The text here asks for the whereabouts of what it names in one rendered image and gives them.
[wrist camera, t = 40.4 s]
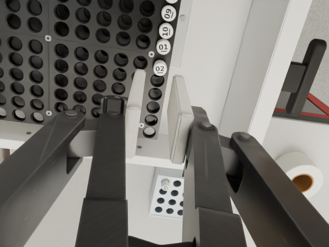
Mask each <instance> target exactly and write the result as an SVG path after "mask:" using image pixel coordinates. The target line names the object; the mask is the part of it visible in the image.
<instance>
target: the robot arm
mask: <svg viewBox="0 0 329 247"><path fill-rule="evenodd" d="M145 75H146V72H145V71H144V70H141V69H137V70H135V74H134V78H133V82H132V86H131V90H130V94H129V97H121V96H113V95H109V96H104V97H102V98H101V107H100V116H99V118H95V119H85V115H84V113H82V112H80V111H77V110H72V109H70V110H65V111H61V112H59V113H58V114H57V115H56V116H55V117H53V118H52V119H51V120H50V121H49V122H48V123H47V124H45V125H44V126H43V127H42V128H41V129H40V130H38V131H37V132H36V133H35V134H34V135H33V136H32V137H30V138H29V139H28V140H27V141H26V142H25V143H24V144H22V145H21V146H20V147H19V148H18V149H17V150H15V151H14V152H13V153H12V154H11V155H10V156H9V157H7V158H6V159H5V160H4V161H3V162H2V163H1V164H0V247H24V246H25V244H26V243H27V241H28V240H29V238H30V237H31V235H32V234H33V233H34V231H35V230H36V228H37V227H38V225H39V224H40V222H41V221H42V219H43V218H44V217H45V215H46V214H47V212H48V211H49V209H50V208H51V206H52V205H53V204H54V202H55V201H56V200H57V198H58V197H59V195H60V194H61V192H62V191H63V189H64V188H65V186H66V185H67V183H68V182H69V180H70V179H71V178H72V176H73V175H74V173H75V172H76V170H77V169H78V167H79V166H80V165H81V163H82V161H83V157H90V156H92V157H93V158H92V164H91V169H90V175H89V181H88V186H87V192H86V197H85V198H84V199H83V204H82V210H81V215H80V221H79V226H78V231H77V236H76V242H75V247H247V243H246V239H245V234H244V229H243V225H242V220H243V222H244V224H245V226H246V228H247V230H248V232H249V233H250V235H251V237H252V239H253V241H254V243H255V245H256V247H329V224H328V222H327V221H326V220H325V219H324V218H323V217H322V215H321V214H320V213H319V212H318V211H317V210H316V208H315V207H314V206H313V205H312V204H311V203H310V201H309V200H308V199H307V198H306V197H305V196H304V194H303V193H302V192H301V191H300V190H299V189H298V187H297V186H296V185H295V184H294V183H293V182H292V180H291V179H290V178H289V177H288V176H287V175H286V173H285V172H284V171H283V170H282V169H281V168H280V166H279V165H278V164H277V163H276V162H275V160H274V159H273V158H272V157H271V156H270V155H269V153H268V152H267V151H266V150H265V149H264V148H263V146H262V145H261V144H260V143H259V142H258V141H257V139H256V138H255V137H253V136H252V135H250V134H249V133H246V132H234V133H232V135H231V138H229V137H225V136H222V135H220V134H218V129H217V127H216V126H215V125H213V124H211V123H210V121H209V118H208V115H207V113H206V111H205V110H204V109H203V108H202V107H198V106H191V104H190V100H189V97H188V92H187V88H186V84H185V80H184V78H183V76H182V75H175V76H173V80H172V85H171V91H170V96H169V102H168V108H167V122H168V137H169V152H170V161H171V162H172V164H179V165H181V164H182V163H184V161H185V156H186V161H185V165H184V170H183V174H182V177H184V198H183V226H182V242H181V243H173V244H165V245H159V244H156V243H153V242H149V241H146V240H143V239H140V238H137V237H134V236H128V200H127V199H126V158H131V159H132V158H133V157H135V152H136V145H137V137H138V130H139V123H140V116H141V105H142V98H143V91H144V83H145ZM231 199H232V201H233V203H234V205H235V207H236V209H237V211H238V213H239V214H234V213H233V209H232V204H231ZM241 219H242V220H241Z"/></svg>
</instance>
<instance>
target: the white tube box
mask: <svg viewBox="0 0 329 247"><path fill-rule="evenodd" d="M182 174H183V170H180V169H172V168H163V167H156V172H155V176H154V181H153V185H152V190H151V194H150V198H149V214H148V215H149V216H153V217H160V218H167V219H175V220H183V198H184V177H182ZM163 179H168V180H169V189H168V190H167V191H164V190H163V189H162V180H163Z"/></svg>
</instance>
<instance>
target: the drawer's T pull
mask: <svg viewBox="0 0 329 247"><path fill-rule="evenodd" d="M326 49H327V43H326V41H325V40H322V39H313V40H311V41H310V43H309V45H308V47H307V50H306V53H305V56H304V59H303V61H302V63H300V62H293V61H291V63H290V65H289V68H288V71H287V74H286V77H285V80H284V83H283V85H282V89H281V91H283V92H290V93H291V94H290V97H289V100H288V102H287V105H286V108H285V110H286V113H287V114H288V115H291V116H298V115H300V113H301V112H302V109H303V107H304V104H305V101H306V99H307V96H308V94H309V91H310V89H311V86H312V84H313V81H314V79H315V76H316V74H317V71H318V69H319V66H320V64H321V61H322V59H323V56H324V54H325V51H326Z"/></svg>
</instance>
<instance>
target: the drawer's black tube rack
mask: <svg viewBox="0 0 329 247"><path fill-rule="evenodd" d="M158 6H159V0H0V108H3V109H4V110H5V111H6V116H2V115H0V120H5V121H13V122H20V123H28V124H38V125H45V124H47V123H48V122H49V121H50V120H51V119H52V118H53V117H55V116H56V115H57V114H58V113H59V112H61V111H65V110H70V109H72V110H77V111H80V112H82V113H84V115H85V119H95V118H99V116H100V107H101V98H102V97H104V96H109V95H113V96H121V97H129V94H130V90H131V86H132V82H133V78H134V74H135V70H137V69H141V70H144V71H145V72H146V75H145V83H144V91H143V98H142V105H141V116H140V123H139V130H138V138H139V137H140V133H141V128H143V127H144V124H143V123H142V117H143V110H144V103H145V96H146V89H147V82H148V75H149V68H150V61H151V57H154V55H155V56H162V57H168V58H171V56H164V55H158V54H155V53H154V52H153V51H152V48H153V41H154V33H155V26H156V19H157V13H158ZM16 110H21V111H23V112H24V114H25V118H19V117H18V116H17V115H16V113H15V111H16ZM35 112H38V113H41V114H42V115H43V117H44V119H43V120H42V121H39V120H37V119H35V118H34V113H35Z"/></svg>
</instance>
